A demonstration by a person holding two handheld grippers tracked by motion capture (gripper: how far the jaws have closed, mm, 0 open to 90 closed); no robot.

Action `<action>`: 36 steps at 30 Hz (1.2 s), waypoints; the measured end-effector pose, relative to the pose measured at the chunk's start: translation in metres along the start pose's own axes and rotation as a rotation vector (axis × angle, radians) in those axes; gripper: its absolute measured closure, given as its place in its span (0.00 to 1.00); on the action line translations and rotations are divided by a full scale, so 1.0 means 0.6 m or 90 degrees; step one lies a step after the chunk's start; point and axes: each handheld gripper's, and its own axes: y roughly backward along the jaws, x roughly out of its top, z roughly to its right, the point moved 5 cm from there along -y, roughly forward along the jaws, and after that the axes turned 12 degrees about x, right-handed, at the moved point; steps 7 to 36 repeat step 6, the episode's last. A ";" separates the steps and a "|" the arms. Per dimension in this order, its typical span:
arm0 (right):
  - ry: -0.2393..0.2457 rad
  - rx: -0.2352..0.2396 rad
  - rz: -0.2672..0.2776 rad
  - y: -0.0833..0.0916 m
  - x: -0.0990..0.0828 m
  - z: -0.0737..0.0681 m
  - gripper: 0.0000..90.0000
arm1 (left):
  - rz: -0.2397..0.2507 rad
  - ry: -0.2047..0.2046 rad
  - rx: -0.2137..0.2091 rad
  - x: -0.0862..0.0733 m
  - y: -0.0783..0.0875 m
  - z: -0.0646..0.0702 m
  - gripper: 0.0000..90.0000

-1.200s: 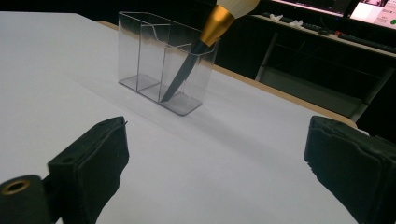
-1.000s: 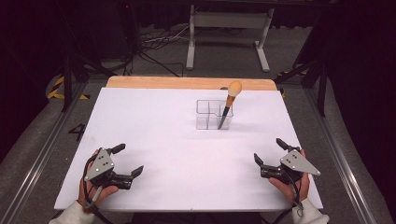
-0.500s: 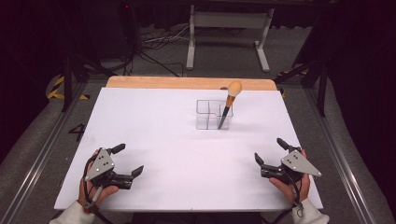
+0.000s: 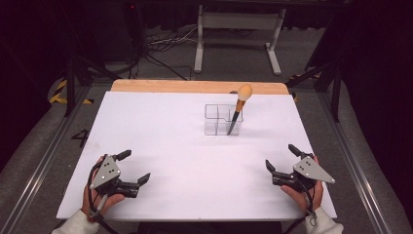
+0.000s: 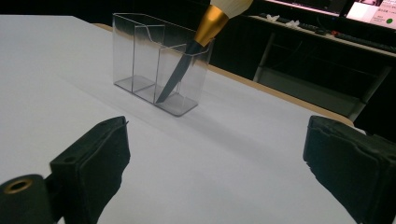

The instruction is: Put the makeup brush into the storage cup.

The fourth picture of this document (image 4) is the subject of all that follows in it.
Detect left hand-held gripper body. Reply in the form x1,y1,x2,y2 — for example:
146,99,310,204
89,154,141,199

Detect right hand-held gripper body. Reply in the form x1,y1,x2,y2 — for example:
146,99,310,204
272,155,336,193

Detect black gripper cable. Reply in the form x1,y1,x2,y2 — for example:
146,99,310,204
285,179,319,234
86,160,121,234

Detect bundle of floor cables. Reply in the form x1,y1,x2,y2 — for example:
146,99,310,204
128,24,200,81

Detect aluminium floor rail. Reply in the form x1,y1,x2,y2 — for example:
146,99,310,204
316,92,393,234
0,85,93,234

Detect white board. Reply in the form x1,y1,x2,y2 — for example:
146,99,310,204
56,91,338,222

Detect wooden table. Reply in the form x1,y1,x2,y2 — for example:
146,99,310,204
110,79,290,96

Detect person's right hand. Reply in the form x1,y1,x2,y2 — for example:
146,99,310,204
281,155,324,214

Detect black equipment tower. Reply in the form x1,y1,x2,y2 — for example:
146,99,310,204
121,0,148,61

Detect makeup brush black handle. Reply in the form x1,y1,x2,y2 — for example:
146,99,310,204
226,84,253,137

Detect person's left hand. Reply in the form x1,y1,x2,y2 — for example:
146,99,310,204
81,155,126,223

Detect clear plastic organizer box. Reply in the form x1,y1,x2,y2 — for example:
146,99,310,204
204,102,244,137

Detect white metal stand frame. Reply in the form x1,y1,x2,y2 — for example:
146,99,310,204
193,4,287,76

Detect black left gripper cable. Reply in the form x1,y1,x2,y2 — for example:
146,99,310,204
86,160,121,234

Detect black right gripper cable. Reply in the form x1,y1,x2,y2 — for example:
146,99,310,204
285,179,319,234

